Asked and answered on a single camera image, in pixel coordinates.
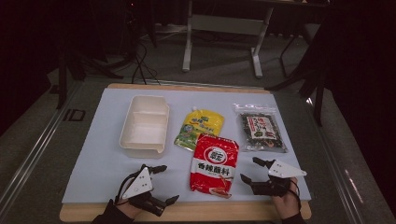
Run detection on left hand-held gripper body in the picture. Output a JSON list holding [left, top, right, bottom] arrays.
[[120, 164, 166, 217]]

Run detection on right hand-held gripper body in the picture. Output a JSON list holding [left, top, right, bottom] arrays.
[[252, 159, 308, 198]]

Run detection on clear bag of dark spice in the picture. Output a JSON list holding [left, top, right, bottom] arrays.
[[233, 103, 289, 154]]

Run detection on red seasoning packet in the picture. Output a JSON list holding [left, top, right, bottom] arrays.
[[190, 133, 240, 200]]

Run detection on white plastic storage box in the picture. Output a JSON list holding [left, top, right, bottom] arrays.
[[119, 94, 171, 159]]

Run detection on yellow spouted sauce pouch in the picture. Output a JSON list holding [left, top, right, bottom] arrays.
[[173, 106, 225, 152]]

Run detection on person's left hand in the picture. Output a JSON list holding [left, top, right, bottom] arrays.
[[116, 199, 148, 220]]

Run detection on person's right hand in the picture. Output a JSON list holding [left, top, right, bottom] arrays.
[[272, 176, 302, 220]]

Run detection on light blue table mat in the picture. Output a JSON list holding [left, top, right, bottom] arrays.
[[61, 88, 312, 204]]

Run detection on black metal stand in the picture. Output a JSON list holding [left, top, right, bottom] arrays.
[[55, 46, 125, 110]]

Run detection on left hand-held gripper cable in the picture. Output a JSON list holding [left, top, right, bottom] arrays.
[[114, 171, 143, 206]]

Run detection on hand-held gripper cable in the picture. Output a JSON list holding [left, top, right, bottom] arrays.
[[114, 171, 143, 206], [289, 179, 303, 210]]

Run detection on right hand-held gripper cable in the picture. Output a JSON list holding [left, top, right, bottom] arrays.
[[289, 179, 303, 210]]

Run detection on metal floor rail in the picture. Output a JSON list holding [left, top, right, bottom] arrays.
[[0, 80, 82, 213], [305, 96, 367, 224]]

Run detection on black chair frame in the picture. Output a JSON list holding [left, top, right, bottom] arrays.
[[265, 31, 328, 127]]

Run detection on black floor cables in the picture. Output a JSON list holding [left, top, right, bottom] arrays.
[[130, 40, 163, 87]]

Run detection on white metal desk frame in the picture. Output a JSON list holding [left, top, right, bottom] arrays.
[[181, 0, 275, 79]]

